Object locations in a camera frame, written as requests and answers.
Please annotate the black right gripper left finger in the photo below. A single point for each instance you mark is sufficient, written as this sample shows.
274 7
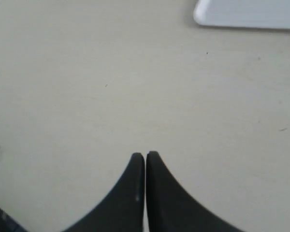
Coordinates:
122 209

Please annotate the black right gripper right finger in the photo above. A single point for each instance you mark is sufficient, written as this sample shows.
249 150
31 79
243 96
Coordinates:
170 208

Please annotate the dark object at corner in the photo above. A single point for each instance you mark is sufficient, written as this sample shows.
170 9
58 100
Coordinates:
7 224

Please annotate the white square plastic tray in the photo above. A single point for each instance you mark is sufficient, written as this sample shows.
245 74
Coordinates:
261 14

